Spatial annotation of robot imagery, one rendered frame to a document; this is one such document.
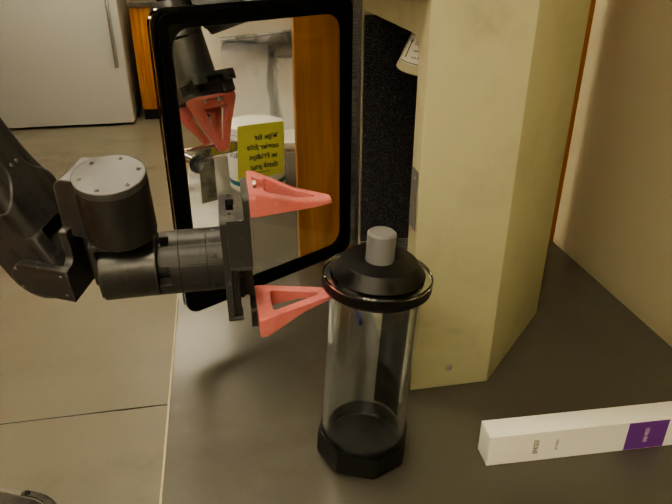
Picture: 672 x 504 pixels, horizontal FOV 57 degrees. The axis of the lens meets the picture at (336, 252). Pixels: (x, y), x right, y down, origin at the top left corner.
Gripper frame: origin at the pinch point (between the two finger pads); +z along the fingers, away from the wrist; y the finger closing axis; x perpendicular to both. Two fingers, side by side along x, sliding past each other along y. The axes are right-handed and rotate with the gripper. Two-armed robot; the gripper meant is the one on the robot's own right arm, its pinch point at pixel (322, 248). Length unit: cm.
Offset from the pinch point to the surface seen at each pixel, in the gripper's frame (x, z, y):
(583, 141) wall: 48, 55, -6
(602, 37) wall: 47, 55, 11
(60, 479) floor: 99, -67, -117
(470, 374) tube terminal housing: 9.8, 20.3, -24.7
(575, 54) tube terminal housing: 20.6, 34.8, 13.2
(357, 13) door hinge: 40.4, 11.8, 16.9
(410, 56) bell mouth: 21.1, 14.1, 13.7
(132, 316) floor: 188, -56, -115
